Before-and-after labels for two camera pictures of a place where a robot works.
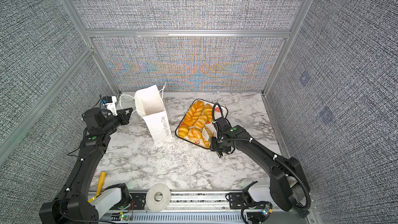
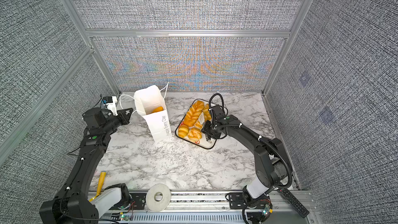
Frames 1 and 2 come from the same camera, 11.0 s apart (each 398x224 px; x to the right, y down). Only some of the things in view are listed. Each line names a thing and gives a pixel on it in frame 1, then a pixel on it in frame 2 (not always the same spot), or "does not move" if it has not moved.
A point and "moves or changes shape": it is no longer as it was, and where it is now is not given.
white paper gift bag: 150,105 does not move
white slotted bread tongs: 205,135 moves or changes shape
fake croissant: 207,143 -> 157,109
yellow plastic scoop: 101,182 does not move
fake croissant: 208,111 does not move
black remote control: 303,212 does not move
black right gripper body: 217,144 -> 211,129
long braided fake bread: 194,111 does not move
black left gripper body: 115,122 does not move
